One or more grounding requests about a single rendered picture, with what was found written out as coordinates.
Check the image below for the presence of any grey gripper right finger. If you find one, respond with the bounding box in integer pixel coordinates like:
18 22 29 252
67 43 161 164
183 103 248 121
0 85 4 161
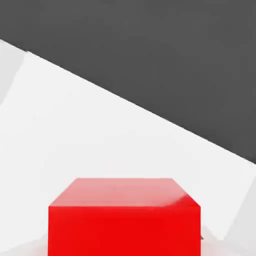
200 227 253 256

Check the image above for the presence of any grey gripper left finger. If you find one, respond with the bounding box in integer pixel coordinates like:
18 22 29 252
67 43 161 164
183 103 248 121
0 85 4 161
3 233 49 256

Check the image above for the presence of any small red cube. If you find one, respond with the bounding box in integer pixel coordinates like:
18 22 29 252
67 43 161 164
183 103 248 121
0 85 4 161
47 177 202 256

